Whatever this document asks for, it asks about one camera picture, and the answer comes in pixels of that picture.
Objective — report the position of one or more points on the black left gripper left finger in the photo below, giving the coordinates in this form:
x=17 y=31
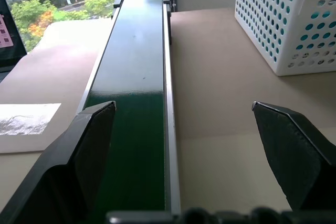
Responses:
x=63 y=166

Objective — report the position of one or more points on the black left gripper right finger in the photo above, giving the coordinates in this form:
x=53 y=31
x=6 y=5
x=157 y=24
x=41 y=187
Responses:
x=294 y=155

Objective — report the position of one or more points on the silver foil sheet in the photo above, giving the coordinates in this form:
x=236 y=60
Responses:
x=23 y=127

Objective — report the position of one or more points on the green conveyor belt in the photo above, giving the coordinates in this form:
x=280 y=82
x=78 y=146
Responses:
x=136 y=98

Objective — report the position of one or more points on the white perforated plastic basket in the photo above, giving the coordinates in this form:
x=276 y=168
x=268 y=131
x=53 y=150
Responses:
x=286 y=22

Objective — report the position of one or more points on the black panel with pink label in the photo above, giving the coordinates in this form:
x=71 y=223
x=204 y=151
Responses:
x=8 y=37

